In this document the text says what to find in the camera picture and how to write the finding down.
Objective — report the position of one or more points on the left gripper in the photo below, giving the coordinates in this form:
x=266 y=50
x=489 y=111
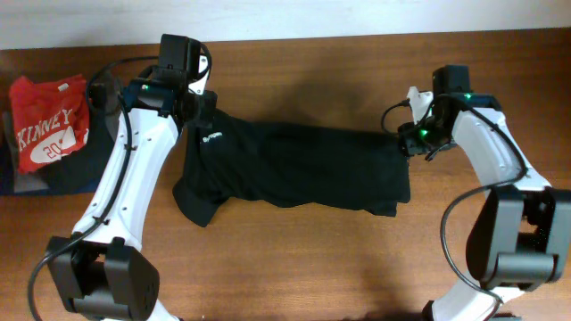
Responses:
x=205 y=113

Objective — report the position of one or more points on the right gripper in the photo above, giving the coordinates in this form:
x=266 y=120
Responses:
x=409 y=140

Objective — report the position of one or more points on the black polo shirt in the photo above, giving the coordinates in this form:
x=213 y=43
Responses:
x=289 y=165

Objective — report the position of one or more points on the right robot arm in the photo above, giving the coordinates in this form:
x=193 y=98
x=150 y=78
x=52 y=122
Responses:
x=521 y=237

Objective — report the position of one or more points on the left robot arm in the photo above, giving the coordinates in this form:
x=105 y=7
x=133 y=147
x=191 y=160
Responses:
x=99 y=270

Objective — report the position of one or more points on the red printed t-shirt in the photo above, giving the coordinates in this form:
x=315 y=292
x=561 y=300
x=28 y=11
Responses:
x=51 y=120

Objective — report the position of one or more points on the grey folded garment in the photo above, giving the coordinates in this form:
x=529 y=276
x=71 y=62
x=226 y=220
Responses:
x=104 y=97

